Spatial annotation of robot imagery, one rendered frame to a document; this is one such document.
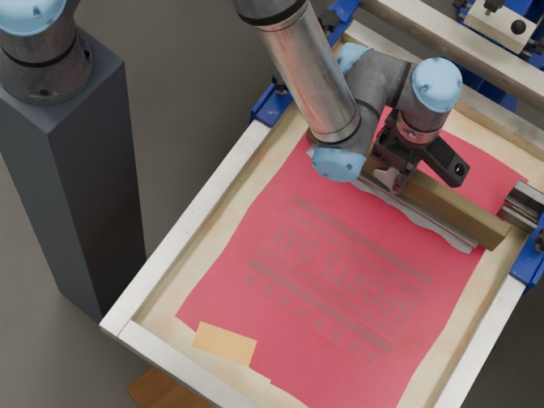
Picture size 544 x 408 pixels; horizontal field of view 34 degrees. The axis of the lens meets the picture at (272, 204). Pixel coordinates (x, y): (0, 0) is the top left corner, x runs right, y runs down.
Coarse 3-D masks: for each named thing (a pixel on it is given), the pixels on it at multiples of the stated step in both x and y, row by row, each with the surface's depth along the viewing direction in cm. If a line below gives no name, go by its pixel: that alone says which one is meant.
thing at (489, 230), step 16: (368, 160) 162; (416, 176) 159; (416, 192) 161; (432, 192) 159; (448, 192) 159; (432, 208) 163; (448, 208) 159; (464, 208) 158; (480, 208) 158; (464, 224) 161; (480, 224) 158; (496, 224) 157; (480, 240) 162; (496, 240) 159
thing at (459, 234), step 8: (360, 176) 166; (368, 176) 166; (376, 184) 165; (384, 192) 166; (400, 200) 165; (408, 200) 165; (416, 208) 164; (424, 208) 164; (424, 216) 164; (432, 216) 164; (440, 224) 163; (448, 224) 164; (448, 232) 164; (456, 232) 163; (464, 232) 163; (464, 240) 163; (472, 240) 163
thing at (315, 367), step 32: (480, 160) 173; (480, 192) 171; (384, 224) 166; (416, 224) 167; (416, 256) 164; (448, 256) 165; (480, 256) 165; (448, 288) 162; (416, 320) 159; (320, 352) 156; (416, 352) 157; (288, 384) 153; (320, 384) 153; (352, 384) 154; (384, 384) 154
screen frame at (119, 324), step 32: (352, 32) 178; (480, 96) 175; (256, 128) 167; (512, 128) 172; (224, 160) 164; (224, 192) 162; (192, 224) 159; (160, 256) 156; (128, 288) 153; (512, 288) 160; (128, 320) 151; (480, 320) 159; (160, 352) 149; (480, 352) 154; (192, 384) 148; (224, 384) 148; (448, 384) 152
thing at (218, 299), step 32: (288, 160) 169; (288, 192) 167; (320, 192) 167; (352, 192) 168; (256, 224) 164; (352, 224) 166; (224, 256) 161; (224, 288) 158; (192, 320) 156; (224, 320) 156; (256, 320) 157; (288, 320) 157; (256, 352) 154; (288, 352) 155
